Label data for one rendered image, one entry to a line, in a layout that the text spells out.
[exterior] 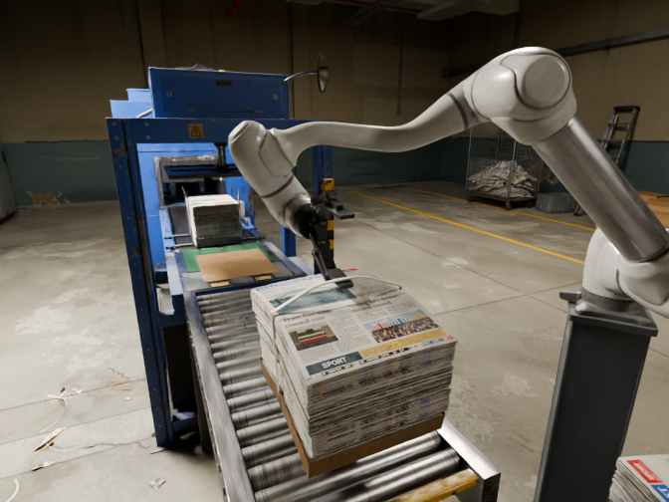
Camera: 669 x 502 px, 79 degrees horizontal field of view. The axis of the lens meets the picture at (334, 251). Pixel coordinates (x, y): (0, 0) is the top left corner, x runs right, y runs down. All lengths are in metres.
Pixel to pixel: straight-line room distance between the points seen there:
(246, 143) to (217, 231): 1.74
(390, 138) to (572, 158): 0.39
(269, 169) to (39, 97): 8.62
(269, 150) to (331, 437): 0.61
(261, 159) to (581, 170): 0.69
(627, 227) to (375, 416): 0.68
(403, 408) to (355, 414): 0.10
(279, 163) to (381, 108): 9.86
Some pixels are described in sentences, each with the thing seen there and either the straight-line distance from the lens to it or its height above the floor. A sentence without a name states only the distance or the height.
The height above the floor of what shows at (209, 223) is 0.94.
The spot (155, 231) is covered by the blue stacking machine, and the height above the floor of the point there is 0.56.
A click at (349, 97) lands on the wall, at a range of 10.38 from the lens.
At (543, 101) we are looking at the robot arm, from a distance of 0.86.
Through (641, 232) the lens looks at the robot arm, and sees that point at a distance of 1.09.
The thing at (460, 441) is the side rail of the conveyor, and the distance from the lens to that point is 1.09.
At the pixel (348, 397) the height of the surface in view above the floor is 1.09.
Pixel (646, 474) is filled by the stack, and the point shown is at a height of 0.83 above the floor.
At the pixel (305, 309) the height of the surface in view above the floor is 1.17.
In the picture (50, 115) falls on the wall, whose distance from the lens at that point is 9.43.
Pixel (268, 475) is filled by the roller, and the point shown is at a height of 0.79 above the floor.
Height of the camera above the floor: 1.51
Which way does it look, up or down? 17 degrees down
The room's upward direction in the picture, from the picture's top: straight up
